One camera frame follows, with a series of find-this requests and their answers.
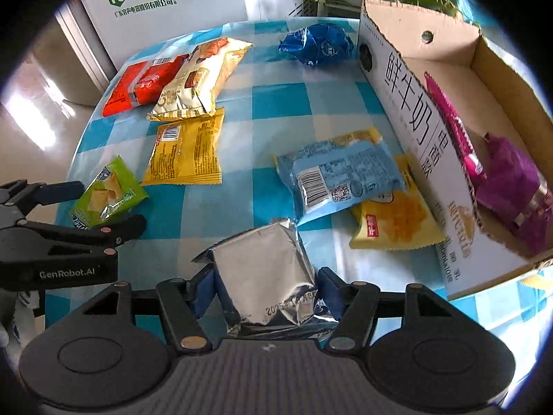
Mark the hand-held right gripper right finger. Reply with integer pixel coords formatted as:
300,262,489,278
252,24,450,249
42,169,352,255
317,267,450,353

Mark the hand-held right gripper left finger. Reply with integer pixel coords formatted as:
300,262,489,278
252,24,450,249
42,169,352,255
82,264,217,353

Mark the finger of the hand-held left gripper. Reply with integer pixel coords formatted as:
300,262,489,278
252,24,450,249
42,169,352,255
0,180,85,229
0,215,148,262

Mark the green snack packet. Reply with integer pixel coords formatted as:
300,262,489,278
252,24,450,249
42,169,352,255
69,156,150,230

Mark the silver snack packet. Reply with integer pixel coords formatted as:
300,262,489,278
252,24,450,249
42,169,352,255
192,218,340,340

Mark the pale yellow snack packet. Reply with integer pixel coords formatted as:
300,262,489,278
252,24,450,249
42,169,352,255
350,156,446,251

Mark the mustard yellow snack packet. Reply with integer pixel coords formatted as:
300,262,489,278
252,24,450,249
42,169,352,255
142,108,225,186

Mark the light blue snack packet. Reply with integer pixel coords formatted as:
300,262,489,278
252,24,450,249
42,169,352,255
274,127,407,225

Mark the red snack packet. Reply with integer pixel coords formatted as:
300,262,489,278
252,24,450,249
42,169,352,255
102,54,191,117

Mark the cream snack packet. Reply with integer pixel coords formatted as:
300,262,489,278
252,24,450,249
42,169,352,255
147,37,253,122

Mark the cardboard box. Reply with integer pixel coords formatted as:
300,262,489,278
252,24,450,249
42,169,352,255
356,0,553,301

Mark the pink snack packet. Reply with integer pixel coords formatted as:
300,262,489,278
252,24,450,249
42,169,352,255
423,71,487,180

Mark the purple snack packet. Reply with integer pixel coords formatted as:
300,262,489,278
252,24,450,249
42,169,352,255
473,132,553,256

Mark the dark blue foil snack packet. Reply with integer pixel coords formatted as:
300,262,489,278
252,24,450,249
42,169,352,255
279,24,355,67

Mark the blue white checked tablecloth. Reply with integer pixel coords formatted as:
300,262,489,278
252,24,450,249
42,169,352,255
45,17,553,381

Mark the white appliance carton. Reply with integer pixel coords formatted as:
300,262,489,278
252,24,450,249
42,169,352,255
78,0,249,70

